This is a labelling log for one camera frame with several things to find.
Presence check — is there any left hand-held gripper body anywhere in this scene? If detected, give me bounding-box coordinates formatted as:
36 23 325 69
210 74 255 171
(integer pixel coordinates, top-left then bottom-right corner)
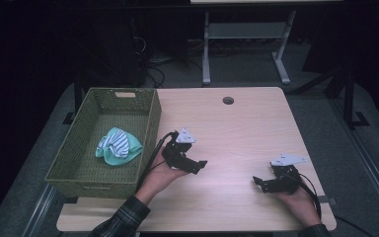
161 126 198 173

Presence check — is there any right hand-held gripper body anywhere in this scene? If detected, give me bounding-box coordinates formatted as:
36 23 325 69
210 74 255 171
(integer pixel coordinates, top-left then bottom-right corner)
268 152 309 196

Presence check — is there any green baby hat striped bow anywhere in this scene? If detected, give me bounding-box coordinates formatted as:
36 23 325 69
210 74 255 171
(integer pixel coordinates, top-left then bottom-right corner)
95 126 144 167

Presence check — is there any green woven basket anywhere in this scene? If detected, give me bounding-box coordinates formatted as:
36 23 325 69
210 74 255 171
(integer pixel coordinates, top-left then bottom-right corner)
44 87 162 200

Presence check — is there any person's right hand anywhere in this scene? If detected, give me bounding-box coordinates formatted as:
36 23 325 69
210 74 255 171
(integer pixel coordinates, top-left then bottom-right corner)
270 186 322 229

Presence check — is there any person's left hand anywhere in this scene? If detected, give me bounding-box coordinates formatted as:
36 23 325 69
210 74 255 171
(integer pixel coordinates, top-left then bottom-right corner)
133 148 190 207

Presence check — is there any grey tape strip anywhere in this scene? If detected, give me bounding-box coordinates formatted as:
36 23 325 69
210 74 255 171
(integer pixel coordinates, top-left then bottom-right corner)
317 196 338 207

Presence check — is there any black metal stand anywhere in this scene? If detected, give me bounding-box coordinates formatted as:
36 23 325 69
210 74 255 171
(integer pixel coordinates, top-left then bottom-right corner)
340 63 370 130
61 73 84 126

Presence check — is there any dark computer tower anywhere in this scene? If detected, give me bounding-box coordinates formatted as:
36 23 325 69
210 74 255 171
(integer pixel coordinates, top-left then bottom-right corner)
78 13 147 89

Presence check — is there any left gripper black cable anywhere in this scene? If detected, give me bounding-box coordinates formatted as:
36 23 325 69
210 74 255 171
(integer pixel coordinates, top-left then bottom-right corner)
135 130 180 193

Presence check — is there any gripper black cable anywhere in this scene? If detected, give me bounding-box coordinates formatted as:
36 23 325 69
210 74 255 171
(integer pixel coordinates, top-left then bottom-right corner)
294 171 376 237
135 130 180 193

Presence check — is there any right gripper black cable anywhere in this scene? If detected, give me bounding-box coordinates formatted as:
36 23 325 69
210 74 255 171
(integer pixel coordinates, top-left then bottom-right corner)
294 171 376 237

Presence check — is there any grey metal floor rail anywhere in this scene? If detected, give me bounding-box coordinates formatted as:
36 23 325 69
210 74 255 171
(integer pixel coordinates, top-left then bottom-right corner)
21 183 59 237
329 98 379 229

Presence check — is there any bundle of floor cables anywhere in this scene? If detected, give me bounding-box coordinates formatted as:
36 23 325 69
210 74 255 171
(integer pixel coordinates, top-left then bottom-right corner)
144 53 176 89

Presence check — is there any white metal desk frame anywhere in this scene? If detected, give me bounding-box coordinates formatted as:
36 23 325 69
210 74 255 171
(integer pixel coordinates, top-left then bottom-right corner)
190 0 343 87

